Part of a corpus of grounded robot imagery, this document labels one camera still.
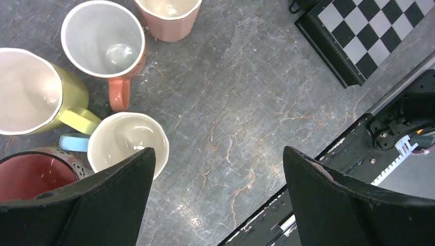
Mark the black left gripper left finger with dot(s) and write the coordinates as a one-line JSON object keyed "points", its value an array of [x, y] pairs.
{"points": [[105, 208]]}

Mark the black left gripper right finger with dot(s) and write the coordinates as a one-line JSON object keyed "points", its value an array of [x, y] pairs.
{"points": [[332, 208]]}

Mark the light blue hexagonal mug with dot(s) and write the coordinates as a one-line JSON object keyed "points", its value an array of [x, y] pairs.
{"points": [[118, 137]]}

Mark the pink patterned mug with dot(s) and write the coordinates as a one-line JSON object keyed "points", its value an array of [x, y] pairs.
{"points": [[28, 174]]}

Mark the salmon floral mug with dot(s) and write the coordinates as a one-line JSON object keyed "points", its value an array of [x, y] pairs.
{"points": [[105, 40]]}

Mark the light pink hexagonal mug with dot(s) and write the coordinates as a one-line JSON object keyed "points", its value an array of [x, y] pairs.
{"points": [[168, 20]]}

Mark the pale yellow mug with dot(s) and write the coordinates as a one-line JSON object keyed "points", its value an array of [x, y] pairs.
{"points": [[38, 96]]}

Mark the checkerboard calibration board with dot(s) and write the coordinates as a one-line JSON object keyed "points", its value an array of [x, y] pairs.
{"points": [[353, 38]]}

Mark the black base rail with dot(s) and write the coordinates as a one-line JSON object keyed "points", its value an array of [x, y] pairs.
{"points": [[363, 151]]}

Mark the aluminium slotted rail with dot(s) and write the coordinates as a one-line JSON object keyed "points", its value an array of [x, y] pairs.
{"points": [[407, 146]]}

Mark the black wire dish rack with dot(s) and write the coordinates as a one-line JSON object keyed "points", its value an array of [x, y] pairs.
{"points": [[298, 5]]}

